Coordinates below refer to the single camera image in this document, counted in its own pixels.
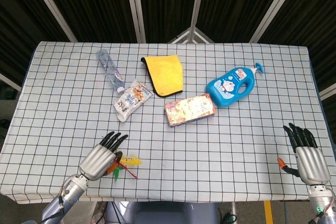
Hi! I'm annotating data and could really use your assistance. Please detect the white snack bag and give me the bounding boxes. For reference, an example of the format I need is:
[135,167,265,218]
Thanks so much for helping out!
[113,78,154,123]

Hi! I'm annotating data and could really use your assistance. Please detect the blue pump detergent bottle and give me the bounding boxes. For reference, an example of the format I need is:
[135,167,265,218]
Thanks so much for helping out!
[205,62,265,108]

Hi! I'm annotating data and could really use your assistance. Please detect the white checked tablecloth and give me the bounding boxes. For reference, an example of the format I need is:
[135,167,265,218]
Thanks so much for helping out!
[0,41,336,204]

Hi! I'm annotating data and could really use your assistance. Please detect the clear plastic water bottle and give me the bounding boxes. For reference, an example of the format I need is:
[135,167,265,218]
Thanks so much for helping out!
[96,49,125,94]

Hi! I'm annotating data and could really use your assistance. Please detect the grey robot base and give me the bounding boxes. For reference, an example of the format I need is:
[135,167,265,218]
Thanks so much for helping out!
[104,200,219,224]

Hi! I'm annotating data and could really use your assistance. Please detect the colourful feather toy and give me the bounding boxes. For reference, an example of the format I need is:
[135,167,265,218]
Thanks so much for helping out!
[112,155,143,182]

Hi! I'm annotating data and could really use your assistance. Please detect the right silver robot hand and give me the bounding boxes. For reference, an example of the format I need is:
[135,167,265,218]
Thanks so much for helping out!
[277,122,331,185]

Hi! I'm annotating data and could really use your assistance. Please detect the yellow microfibre cloth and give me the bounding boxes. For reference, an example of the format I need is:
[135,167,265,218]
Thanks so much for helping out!
[140,55,184,98]

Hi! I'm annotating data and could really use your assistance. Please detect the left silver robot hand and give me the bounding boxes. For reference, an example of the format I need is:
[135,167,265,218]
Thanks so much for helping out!
[79,131,129,182]

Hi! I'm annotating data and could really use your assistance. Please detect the orange and blue biscuit box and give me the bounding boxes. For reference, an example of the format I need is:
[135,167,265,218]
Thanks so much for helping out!
[164,93,217,128]

